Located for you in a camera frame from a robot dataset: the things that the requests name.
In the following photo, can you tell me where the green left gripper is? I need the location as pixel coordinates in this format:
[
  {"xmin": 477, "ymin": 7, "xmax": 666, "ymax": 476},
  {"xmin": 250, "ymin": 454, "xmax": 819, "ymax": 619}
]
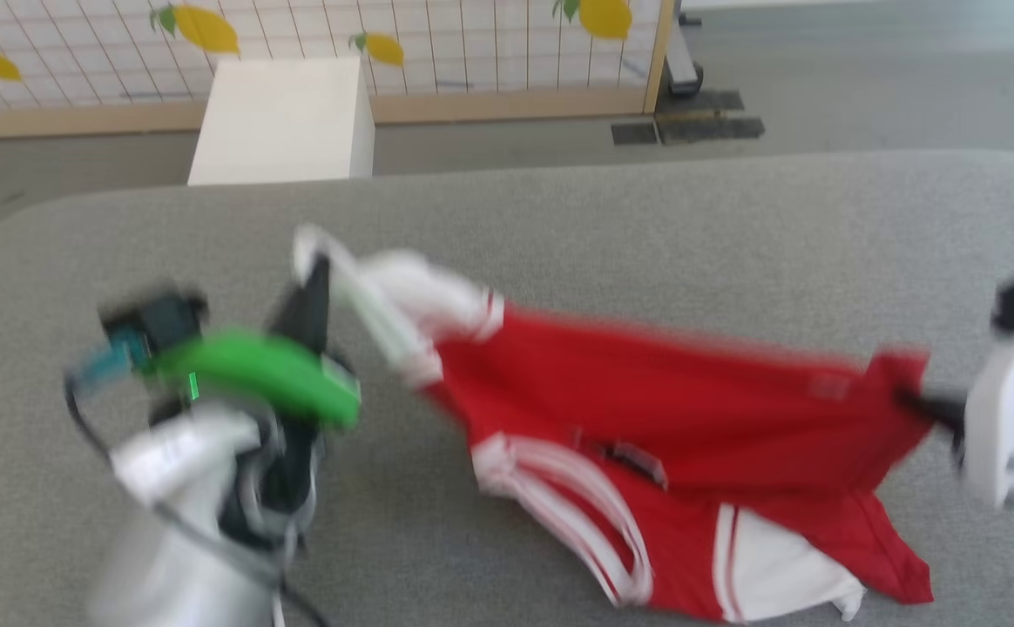
[{"xmin": 154, "ymin": 255, "xmax": 362, "ymax": 429}]

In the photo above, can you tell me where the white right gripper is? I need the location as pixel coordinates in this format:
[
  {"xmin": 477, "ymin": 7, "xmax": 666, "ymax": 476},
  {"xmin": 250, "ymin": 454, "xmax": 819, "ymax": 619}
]
[{"xmin": 895, "ymin": 320, "xmax": 1014, "ymax": 515}]

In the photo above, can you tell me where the red and white jersey garment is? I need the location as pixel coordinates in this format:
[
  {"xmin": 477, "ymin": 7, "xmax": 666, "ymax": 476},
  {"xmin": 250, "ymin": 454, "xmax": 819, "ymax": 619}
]
[{"xmin": 292, "ymin": 225, "xmax": 939, "ymax": 624}]

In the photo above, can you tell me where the white box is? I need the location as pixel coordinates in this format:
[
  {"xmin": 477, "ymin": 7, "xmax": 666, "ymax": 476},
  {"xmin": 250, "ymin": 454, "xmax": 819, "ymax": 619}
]
[{"xmin": 187, "ymin": 57, "xmax": 377, "ymax": 186}]

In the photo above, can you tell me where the lemon print grid partition panel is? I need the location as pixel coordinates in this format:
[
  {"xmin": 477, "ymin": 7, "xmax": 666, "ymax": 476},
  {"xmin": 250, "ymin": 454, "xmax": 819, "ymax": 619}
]
[{"xmin": 0, "ymin": 0, "xmax": 678, "ymax": 140}]

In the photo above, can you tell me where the large black floor plate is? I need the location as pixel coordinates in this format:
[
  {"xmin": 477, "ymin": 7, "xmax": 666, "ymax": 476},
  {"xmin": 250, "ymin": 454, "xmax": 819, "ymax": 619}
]
[{"xmin": 653, "ymin": 89, "xmax": 767, "ymax": 145}]

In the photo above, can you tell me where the grey metal partition stand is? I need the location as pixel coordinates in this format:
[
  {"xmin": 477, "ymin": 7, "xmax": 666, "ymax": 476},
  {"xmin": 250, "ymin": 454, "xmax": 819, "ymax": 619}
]
[{"xmin": 664, "ymin": 0, "xmax": 706, "ymax": 97}]

